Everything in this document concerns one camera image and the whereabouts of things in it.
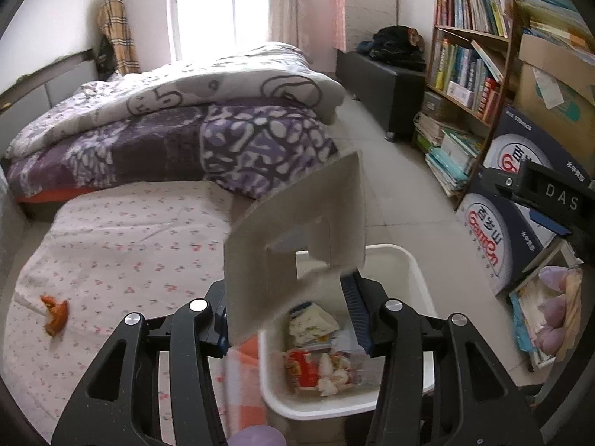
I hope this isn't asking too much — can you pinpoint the white tissue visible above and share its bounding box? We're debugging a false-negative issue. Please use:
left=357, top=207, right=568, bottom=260
left=316, top=353, right=354, bottom=398

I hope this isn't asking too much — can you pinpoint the purple patterned blanket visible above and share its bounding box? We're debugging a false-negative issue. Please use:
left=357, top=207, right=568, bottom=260
left=7, top=102, right=340, bottom=203

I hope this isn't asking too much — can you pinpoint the plaid coat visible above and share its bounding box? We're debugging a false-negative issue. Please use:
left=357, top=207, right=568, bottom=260
left=97, top=0, right=140, bottom=76

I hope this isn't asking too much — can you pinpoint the window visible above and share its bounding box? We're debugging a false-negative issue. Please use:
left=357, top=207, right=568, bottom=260
left=165, top=0, right=275, bottom=63

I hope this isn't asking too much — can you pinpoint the cardboard packaging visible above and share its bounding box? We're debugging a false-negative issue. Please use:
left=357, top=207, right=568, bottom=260
left=223, top=149, right=368, bottom=345

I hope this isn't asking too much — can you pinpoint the purple plush toy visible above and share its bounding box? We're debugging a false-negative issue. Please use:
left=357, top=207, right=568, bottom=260
left=537, top=265, right=582, bottom=356

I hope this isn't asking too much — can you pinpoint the pale curtain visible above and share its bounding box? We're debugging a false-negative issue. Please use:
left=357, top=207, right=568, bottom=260
left=267, top=0, right=308, bottom=49

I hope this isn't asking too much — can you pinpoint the purple round object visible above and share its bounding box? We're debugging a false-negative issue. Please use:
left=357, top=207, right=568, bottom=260
left=231, top=427, right=284, bottom=446

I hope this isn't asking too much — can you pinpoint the black bench with clothes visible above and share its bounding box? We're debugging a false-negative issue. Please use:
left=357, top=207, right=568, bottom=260
left=335, top=49, right=426, bottom=140

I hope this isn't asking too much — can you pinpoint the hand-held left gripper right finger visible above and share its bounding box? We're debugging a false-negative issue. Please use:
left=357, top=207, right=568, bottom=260
left=340, top=273, right=544, bottom=446

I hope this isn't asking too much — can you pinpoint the blue and white carton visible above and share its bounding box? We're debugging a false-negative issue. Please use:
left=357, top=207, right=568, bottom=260
left=288, top=302, right=339, bottom=347

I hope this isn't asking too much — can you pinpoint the bed with grey headboard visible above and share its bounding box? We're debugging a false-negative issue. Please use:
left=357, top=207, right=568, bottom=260
left=0, top=42, right=347, bottom=205

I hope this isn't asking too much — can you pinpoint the white cartoon print duvet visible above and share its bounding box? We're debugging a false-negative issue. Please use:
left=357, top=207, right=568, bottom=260
left=4, top=42, right=347, bottom=159

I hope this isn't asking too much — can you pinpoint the dark blue printed box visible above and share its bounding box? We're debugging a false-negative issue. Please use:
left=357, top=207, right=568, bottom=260
left=483, top=104, right=591, bottom=187
left=456, top=188, right=559, bottom=295

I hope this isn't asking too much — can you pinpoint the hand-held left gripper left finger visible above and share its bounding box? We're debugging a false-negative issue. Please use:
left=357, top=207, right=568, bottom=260
left=51, top=279, right=231, bottom=446

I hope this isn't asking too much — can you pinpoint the wooden bookshelf with books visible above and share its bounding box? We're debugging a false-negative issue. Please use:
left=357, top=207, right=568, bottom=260
left=414, top=0, right=586, bottom=196

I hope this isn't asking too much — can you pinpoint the black bag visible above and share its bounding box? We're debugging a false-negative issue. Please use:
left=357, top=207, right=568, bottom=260
left=95, top=35, right=117, bottom=75

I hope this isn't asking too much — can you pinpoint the brown cardboard box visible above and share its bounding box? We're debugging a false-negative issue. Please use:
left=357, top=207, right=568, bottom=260
left=514, top=32, right=595, bottom=135

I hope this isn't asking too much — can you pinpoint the pile of black clothes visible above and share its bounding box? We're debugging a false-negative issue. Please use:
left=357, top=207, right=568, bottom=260
left=357, top=25, right=426, bottom=72

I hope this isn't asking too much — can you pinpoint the white plastic bin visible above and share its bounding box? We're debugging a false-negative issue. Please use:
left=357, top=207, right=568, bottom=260
left=258, top=244, right=438, bottom=421

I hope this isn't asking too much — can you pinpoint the orange peel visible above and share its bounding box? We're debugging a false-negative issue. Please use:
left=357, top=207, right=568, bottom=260
left=39, top=295, right=70, bottom=336

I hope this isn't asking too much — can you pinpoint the floral table cloth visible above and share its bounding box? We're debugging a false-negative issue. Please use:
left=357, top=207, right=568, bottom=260
left=7, top=179, right=298, bottom=446

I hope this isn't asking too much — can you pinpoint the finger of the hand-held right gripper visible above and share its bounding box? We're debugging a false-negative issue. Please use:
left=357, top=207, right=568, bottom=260
left=479, top=169, right=518, bottom=198
left=527, top=207, right=572, bottom=237

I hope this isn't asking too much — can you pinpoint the orange checked cloth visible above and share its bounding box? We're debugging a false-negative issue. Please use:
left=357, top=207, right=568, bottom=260
left=224, top=334, right=270, bottom=442

